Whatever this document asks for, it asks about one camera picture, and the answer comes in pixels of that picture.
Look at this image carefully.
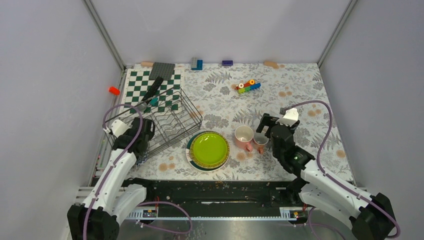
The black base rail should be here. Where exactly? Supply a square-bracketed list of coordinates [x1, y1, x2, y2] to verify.
[122, 178, 304, 217]

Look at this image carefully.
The wooden block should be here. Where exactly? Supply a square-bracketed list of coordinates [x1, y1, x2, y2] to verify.
[263, 60, 280, 69]
[140, 61, 154, 68]

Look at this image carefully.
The purple toy brick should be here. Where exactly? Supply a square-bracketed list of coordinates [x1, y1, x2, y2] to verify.
[221, 60, 234, 66]

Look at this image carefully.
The green white checkered board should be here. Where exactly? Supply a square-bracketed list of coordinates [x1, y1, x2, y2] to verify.
[121, 67, 184, 114]

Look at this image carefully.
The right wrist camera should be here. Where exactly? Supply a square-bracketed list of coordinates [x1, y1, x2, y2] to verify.
[277, 107, 299, 127]

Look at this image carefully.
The pink dotted mug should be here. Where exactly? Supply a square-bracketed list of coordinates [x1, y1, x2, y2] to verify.
[253, 132, 269, 155]

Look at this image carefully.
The white plate teal rim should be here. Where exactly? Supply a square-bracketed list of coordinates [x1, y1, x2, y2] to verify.
[185, 131, 231, 173]

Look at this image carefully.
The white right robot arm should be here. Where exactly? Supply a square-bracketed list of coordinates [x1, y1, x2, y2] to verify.
[256, 113, 396, 240]

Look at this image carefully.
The wooden block left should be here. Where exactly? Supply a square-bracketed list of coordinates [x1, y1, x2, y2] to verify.
[140, 61, 154, 68]

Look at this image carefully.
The wooden block right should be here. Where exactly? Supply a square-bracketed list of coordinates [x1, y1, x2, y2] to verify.
[263, 60, 280, 69]

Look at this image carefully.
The grey and blue brick stack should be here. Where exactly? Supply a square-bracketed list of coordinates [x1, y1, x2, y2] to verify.
[190, 57, 203, 71]

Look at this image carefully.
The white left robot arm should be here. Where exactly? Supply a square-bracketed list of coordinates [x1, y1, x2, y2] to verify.
[67, 117, 156, 240]

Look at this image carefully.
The colourful toy brick car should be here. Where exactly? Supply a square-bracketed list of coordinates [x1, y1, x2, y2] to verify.
[234, 79, 261, 94]

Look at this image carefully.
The lime green plastic plate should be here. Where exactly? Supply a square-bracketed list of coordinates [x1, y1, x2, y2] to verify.
[192, 132, 229, 166]

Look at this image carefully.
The grey round chess piece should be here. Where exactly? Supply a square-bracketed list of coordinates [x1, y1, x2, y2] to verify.
[137, 102, 148, 112]

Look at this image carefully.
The grey studded baseplate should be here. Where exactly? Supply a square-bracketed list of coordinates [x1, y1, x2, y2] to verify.
[149, 62, 176, 81]

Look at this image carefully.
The teal small block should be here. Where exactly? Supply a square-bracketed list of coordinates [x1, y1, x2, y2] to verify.
[149, 97, 159, 107]

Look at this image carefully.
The red small block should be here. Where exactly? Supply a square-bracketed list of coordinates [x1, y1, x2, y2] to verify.
[108, 86, 121, 96]

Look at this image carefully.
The green woven rim plate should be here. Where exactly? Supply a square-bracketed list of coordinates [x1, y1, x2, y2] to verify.
[189, 131, 230, 169]

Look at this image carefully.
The black wire dish rack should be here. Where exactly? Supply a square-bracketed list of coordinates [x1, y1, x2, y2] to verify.
[102, 90, 203, 160]

